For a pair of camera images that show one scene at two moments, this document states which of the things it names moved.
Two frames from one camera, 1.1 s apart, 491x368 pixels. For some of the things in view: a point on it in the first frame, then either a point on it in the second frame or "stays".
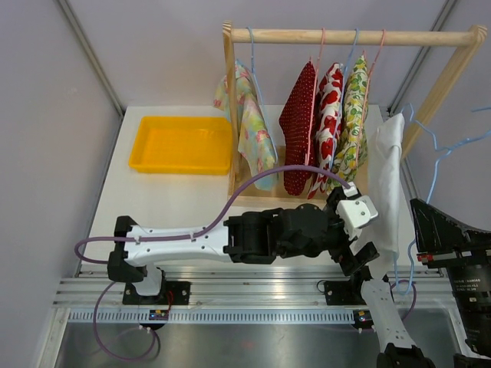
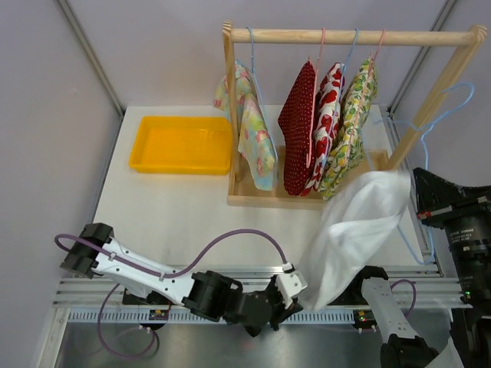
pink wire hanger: [369, 74] to [361, 106]
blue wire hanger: [433, 182] to [422, 129]
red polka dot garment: [298, 120] stays
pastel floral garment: [256, 142] stays
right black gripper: [444, 237] to [441, 201]
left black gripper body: [339, 244] to [279, 310]
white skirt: [385, 153] to [352, 229]
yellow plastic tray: [183, 144] stays
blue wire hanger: [260, 90] stays
